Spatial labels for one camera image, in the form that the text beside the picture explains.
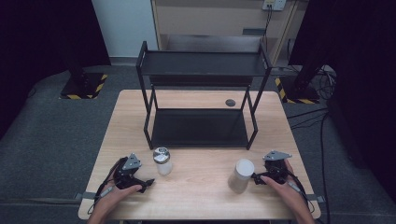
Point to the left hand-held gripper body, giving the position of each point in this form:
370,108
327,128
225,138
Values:
126,177

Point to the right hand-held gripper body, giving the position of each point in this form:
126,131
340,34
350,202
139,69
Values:
276,169

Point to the jar with white lid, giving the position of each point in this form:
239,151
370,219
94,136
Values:
241,175

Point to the glass jar with metal lid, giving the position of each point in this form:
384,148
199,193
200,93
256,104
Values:
162,161

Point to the black metal shelf rack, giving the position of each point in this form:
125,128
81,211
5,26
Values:
199,127

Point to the person's right hand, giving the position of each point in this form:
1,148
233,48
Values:
289,193

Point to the person's left hand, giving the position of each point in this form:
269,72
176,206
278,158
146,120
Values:
109,200

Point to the grey round table grommet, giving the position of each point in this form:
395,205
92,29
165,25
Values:
230,103

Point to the black stand with striped base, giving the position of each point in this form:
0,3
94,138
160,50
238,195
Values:
300,90
82,88

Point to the black curtain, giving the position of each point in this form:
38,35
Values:
37,46
361,62

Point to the grey bar on cabinet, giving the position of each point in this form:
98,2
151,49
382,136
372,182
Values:
253,31

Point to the beige wooden cabinet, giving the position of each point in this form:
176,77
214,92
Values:
211,21

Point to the grey table bracket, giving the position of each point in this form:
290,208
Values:
87,195
318,198

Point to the white wall socket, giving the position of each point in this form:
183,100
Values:
275,3

